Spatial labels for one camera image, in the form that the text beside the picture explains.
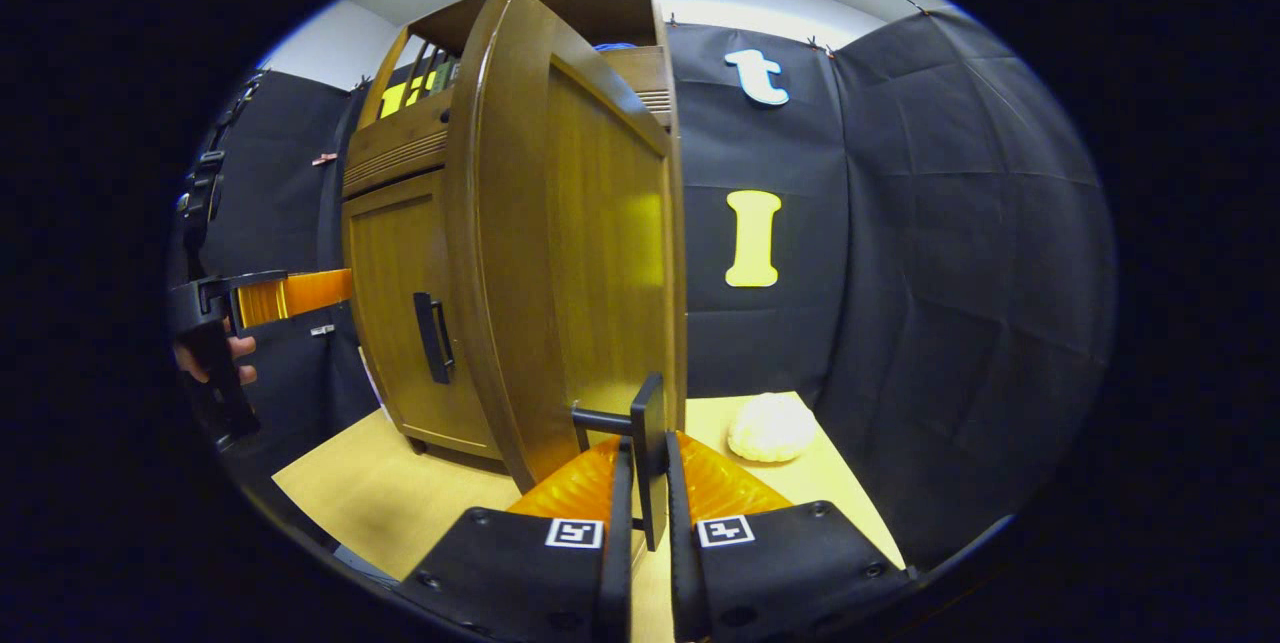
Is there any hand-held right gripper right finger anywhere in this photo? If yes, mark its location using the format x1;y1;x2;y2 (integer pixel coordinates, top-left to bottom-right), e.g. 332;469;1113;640
665;431;913;643

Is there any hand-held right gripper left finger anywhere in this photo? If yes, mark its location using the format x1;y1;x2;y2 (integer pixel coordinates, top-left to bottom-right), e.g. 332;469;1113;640
398;433;637;643

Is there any wooden cabinet door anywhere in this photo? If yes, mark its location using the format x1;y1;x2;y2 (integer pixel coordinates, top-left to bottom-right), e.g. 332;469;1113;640
445;0;689;552
343;170;501;460

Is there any wooden double-door shoe cabinet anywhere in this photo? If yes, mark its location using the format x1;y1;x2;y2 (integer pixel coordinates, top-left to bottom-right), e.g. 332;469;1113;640
343;0;688;474

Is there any white round lump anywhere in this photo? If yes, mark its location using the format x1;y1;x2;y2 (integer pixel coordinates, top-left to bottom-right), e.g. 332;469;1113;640
727;392;817;464

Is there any wooden drawer front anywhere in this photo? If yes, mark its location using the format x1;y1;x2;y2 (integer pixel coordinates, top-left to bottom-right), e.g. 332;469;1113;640
343;45;673;200

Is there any black backdrop cloth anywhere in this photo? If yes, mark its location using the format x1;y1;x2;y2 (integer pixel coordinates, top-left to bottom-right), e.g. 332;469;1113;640
168;11;1117;564

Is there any black cable with connectors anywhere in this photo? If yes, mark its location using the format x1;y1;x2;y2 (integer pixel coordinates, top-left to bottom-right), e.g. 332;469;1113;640
177;73;263;276

